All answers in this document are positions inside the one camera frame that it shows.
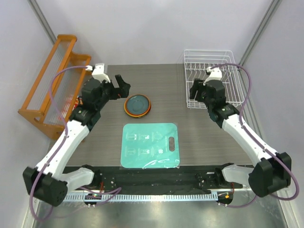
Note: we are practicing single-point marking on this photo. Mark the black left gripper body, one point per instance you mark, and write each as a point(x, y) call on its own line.
point(108, 92)

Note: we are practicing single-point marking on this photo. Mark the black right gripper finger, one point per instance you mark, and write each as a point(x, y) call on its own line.
point(196, 84)
point(193, 92)

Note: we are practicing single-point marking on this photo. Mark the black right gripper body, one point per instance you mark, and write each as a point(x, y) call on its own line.
point(203, 95)

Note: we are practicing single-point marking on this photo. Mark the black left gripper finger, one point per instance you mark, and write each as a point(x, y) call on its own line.
point(123, 91)
point(120, 81)

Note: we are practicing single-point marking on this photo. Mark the dark teal plate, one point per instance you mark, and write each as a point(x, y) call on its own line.
point(139, 98)

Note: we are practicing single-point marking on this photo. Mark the orange plate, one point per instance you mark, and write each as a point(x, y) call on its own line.
point(129, 106)

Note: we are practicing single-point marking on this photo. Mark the lime green plate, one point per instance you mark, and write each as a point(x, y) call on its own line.
point(139, 112)

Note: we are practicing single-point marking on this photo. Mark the red floral plate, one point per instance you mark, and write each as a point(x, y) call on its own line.
point(137, 115)

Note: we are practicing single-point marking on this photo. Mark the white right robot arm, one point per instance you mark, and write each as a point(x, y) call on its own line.
point(271, 170)

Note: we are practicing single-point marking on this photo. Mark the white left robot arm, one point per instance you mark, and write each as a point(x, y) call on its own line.
point(46, 181)

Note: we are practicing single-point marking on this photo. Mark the orange wooden rack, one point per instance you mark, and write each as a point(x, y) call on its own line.
point(56, 87)

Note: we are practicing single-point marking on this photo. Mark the red white packet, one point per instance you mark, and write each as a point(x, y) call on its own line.
point(78, 101)

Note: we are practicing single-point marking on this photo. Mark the teal cutting board mat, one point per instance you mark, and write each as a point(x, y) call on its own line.
point(150, 146)

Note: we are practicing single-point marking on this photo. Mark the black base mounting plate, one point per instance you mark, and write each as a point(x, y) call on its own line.
point(184, 180)

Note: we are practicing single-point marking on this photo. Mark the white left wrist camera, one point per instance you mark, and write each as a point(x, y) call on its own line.
point(99, 74)

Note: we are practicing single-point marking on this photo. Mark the white wire dish rack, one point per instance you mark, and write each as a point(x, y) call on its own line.
point(212, 64)

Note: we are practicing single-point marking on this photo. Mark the white slotted cable duct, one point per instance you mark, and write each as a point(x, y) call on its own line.
point(85, 197)

